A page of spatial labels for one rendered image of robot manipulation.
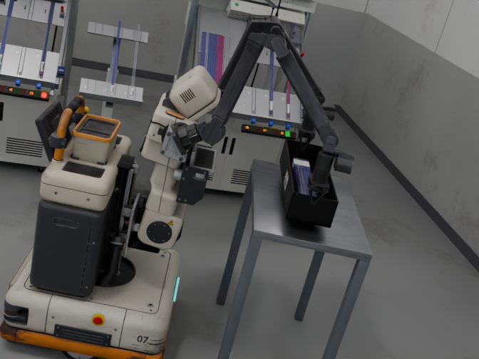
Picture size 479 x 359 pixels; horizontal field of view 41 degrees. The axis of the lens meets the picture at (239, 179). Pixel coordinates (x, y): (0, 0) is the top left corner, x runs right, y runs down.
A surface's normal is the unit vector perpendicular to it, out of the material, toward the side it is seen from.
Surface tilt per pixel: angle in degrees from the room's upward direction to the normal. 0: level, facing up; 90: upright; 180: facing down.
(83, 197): 90
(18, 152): 90
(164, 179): 90
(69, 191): 90
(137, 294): 0
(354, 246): 0
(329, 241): 0
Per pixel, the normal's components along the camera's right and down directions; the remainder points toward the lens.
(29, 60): 0.28, -0.33
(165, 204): -0.01, 0.40
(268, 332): 0.22, -0.89
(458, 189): -0.96, -0.14
